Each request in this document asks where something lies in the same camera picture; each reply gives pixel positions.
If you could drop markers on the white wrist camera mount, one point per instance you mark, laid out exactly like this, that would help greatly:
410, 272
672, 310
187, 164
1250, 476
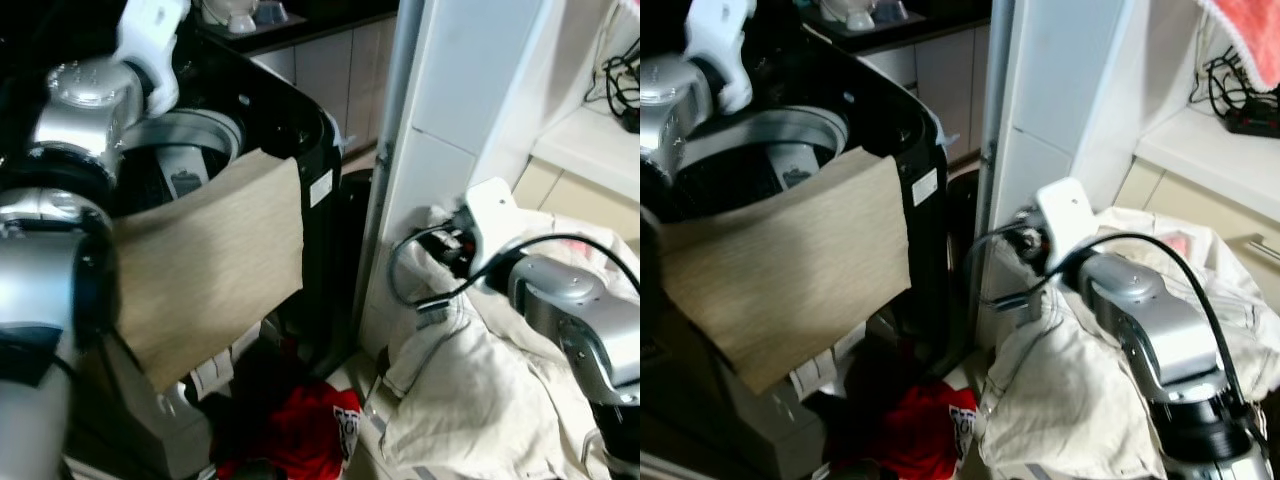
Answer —
150, 40
492, 215
720, 40
1065, 210

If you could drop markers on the white appliance on counter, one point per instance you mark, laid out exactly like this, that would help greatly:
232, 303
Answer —
230, 15
850, 12

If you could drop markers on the white door panel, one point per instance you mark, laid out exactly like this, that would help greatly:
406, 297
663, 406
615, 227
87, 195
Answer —
450, 100
1060, 80

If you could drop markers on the white washer label sticker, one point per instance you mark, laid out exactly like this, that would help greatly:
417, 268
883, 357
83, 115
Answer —
926, 186
320, 188

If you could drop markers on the red garment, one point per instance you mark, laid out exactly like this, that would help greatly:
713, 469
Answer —
300, 430
920, 430

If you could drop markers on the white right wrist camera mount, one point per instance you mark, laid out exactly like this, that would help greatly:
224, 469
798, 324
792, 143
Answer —
1065, 210
492, 215

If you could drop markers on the beige woven cloth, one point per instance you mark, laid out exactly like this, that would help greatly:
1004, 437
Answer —
790, 270
210, 260

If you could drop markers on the beige kitchen cabinet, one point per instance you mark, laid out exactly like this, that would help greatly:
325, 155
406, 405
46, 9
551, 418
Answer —
330, 70
940, 70

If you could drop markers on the cream white garment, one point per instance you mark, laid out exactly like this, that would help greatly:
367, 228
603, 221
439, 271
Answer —
1060, 400
470, 400

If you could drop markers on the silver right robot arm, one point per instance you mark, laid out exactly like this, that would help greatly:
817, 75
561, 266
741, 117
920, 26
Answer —
570, 300
1150, 310

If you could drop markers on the black top-loading washing machine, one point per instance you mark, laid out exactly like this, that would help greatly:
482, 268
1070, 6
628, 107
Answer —
900, 100
290, 110

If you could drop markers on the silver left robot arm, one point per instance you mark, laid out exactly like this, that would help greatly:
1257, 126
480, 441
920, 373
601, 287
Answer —
80, 110
668, 110

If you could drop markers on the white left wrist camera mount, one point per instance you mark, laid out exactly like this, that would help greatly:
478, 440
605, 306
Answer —
720, 40
150, 40

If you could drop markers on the pink towel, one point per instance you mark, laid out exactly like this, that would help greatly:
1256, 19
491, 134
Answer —
1250, 30

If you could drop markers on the silver washer drum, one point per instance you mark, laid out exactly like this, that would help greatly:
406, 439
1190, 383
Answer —
200, 130
790, 125

